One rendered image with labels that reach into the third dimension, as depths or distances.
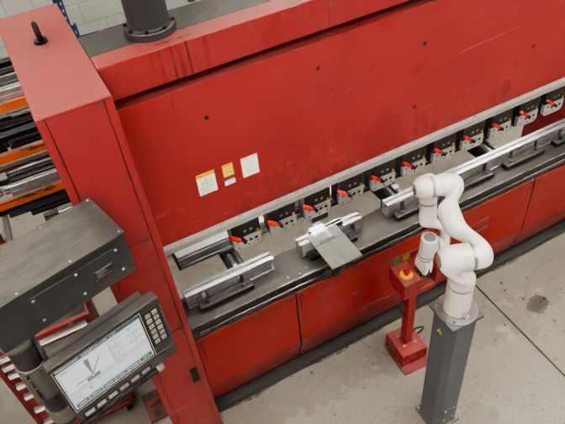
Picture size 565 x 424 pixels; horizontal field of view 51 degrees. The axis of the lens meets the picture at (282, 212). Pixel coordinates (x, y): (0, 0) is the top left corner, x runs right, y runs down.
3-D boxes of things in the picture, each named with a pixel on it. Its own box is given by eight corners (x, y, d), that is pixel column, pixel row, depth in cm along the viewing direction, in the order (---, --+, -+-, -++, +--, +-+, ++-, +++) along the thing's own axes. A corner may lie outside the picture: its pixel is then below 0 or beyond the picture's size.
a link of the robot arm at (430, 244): (432, 245, 315) (415, 248, 314) (435, 229, 305) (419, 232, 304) (438, 257, 309) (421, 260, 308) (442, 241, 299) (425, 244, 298)
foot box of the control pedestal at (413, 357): (404, 376, 363) (405, 365, 355) (383, 345, 380) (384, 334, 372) (432, 363, 368) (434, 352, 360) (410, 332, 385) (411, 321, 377)
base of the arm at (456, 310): (486, 315, 271) (493, 289, 258) (452, 332, 266) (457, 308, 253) (459, 287, 284) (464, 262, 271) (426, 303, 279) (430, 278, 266)
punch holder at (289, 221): (271, 236, 299) (267, 213, 288) (264, 226, 305) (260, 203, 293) (297, 225, 303) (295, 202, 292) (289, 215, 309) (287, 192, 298)
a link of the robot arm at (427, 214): (446, 192, 299) (445, 243, 314) (415, 198, 297) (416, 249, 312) (453, 200, 291) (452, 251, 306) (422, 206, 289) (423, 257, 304)
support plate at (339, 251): (332, 270, 300) (332, 268, 299) (307, 238, 317) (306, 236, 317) (362, 256, 305) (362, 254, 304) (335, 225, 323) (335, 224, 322)
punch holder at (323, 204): (306, 221, 305) (303, 198, 293) (298, 212, 310) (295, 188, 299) (330, 210, 309) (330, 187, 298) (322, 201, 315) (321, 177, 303)
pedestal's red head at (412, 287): (403, 300, 323) (405, 279, 310) (388, 280, 334) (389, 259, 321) (435, 287, 327) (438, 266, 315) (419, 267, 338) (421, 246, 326)
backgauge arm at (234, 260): (240, 288, 329) (236, 272, 319) (197, 220, 371) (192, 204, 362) (252, 283, 331) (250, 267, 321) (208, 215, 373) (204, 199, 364)
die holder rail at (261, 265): (189, 310, 304) (185, 298, 298) (185, 301, 308) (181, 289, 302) (275, 269, 319) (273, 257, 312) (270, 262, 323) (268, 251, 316)
